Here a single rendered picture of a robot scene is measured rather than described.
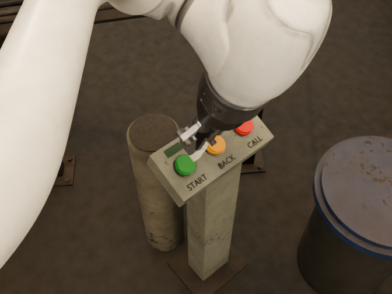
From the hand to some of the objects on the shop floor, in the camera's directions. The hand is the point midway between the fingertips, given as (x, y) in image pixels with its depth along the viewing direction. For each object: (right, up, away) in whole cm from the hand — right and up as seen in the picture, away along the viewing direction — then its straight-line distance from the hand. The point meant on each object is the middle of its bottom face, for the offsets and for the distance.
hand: (195, 147), depth 78 cm
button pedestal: (+4, -35, +60) cm, 70 cm away
